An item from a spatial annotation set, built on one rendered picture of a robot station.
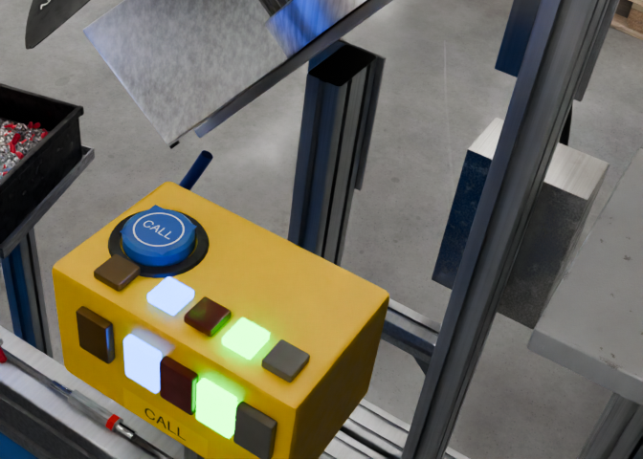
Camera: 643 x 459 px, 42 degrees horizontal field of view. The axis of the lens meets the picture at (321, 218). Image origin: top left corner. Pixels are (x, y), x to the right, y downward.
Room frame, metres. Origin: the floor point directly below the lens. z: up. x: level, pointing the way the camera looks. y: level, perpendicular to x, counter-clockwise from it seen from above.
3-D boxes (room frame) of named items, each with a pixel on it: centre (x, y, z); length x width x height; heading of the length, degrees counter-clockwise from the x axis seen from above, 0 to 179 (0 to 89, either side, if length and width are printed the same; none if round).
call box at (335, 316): (0.32, 0.05, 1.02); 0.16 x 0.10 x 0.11; 64
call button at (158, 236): (0.34, 0.09, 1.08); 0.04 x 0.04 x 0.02
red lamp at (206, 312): (0.29, 0.05, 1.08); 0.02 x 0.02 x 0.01; 64
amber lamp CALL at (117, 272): (0.31, 0.10, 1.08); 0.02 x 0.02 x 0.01; 64
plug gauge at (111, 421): (0.37, 0.15, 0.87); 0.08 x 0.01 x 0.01; 64
